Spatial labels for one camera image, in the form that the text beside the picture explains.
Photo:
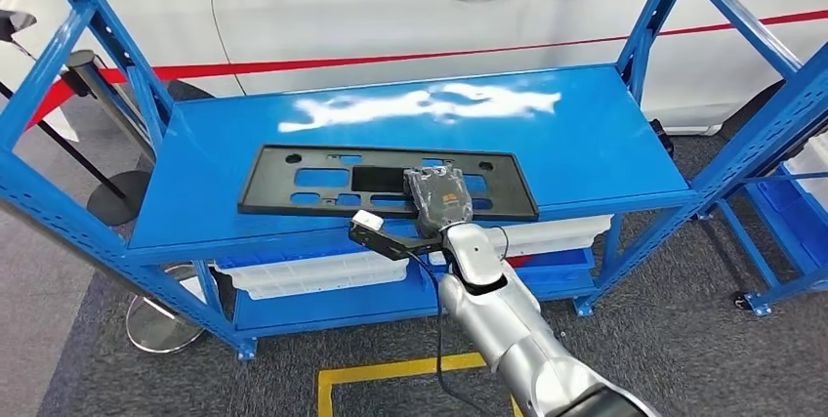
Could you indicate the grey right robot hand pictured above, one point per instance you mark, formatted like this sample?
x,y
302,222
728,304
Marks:
x,y
443,200

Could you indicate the black plastic plate frame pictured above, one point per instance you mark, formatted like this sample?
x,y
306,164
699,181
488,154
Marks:
x,y
272,197

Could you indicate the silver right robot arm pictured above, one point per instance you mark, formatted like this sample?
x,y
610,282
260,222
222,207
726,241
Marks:
x,y
517,336

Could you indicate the blue metal shelf rack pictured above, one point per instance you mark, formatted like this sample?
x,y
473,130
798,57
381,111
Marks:
x,y
582,142

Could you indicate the blue shelf rack with casters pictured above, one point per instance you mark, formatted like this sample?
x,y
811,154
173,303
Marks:
x,y
747,251

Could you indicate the red item in crate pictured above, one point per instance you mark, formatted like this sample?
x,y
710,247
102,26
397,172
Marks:
x,y
517,262

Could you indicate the yellow floor tape square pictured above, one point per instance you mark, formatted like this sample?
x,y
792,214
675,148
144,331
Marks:
x,y
388,370

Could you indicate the white car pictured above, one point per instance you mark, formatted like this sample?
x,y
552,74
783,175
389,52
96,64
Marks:
x,y
362,13

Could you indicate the red barrier belt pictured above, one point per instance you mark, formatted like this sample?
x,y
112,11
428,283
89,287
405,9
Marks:
x,y
48,100
194,69

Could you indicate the stanchion with chrome base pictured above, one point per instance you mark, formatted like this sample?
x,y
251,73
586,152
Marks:
x,y
162,330

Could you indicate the thin stanchion with black base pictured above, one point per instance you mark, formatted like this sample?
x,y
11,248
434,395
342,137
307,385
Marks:
x,y
120,200

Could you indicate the dark car side mirror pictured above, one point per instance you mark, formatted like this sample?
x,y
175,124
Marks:
x,y
13,22

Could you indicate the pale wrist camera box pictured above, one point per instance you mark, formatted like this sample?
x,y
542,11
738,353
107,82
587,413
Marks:
x,y
369,220

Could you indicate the black-headed stanchion post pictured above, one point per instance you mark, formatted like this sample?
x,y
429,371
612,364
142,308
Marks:
x,y
81,65

